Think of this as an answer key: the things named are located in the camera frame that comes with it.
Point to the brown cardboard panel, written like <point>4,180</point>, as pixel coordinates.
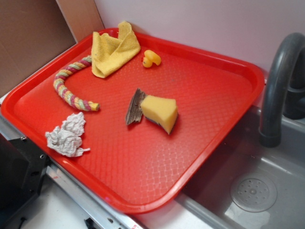
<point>34,32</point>

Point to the grey toy sink basin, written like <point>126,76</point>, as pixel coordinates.
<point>207,194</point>

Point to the yellow rubber duck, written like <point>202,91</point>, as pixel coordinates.
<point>151,58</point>

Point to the crumpled white paper towel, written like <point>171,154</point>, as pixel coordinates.
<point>66,139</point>

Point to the yellow microfiber cloth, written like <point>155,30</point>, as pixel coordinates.
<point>108,54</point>

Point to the red plastic tray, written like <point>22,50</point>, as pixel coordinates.
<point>139,167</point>

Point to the round grey sink drain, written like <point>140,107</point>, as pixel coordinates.
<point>253,192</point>

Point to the brown wood bark piece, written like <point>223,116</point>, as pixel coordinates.
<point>134,112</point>

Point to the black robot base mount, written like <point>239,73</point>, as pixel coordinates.
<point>22,167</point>

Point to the grey toy faucet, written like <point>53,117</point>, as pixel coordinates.
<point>285,89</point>

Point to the yellow sponge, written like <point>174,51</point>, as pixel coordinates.
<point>162,111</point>

